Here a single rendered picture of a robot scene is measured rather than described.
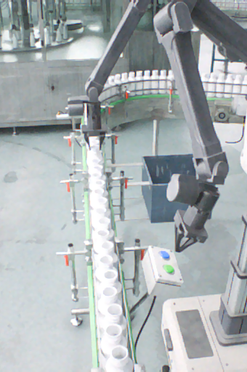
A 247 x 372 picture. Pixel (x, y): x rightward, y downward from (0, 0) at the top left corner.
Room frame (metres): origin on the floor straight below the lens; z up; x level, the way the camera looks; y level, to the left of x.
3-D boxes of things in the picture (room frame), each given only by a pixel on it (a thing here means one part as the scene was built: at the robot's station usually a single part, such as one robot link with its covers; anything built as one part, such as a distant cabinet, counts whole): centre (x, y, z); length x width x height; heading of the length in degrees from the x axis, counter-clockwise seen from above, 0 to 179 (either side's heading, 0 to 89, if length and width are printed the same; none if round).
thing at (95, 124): (1.45, 0.12, 1.30); 0.10 x 0.07 x 0.07; 96
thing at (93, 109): (1.45, 0.12, 1.36); 0.07 x 0.06 x 0.07; 96
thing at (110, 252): (0.86, 0.05, 1.08); 0.06 x 0.06 x 0.17
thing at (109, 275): (0.74, 0.04, 1.08); 0.06 x 0.06 x 0.17
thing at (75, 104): (1.44, 0.16, 1.39); 0.12 x 0.09 x 0.12; 96
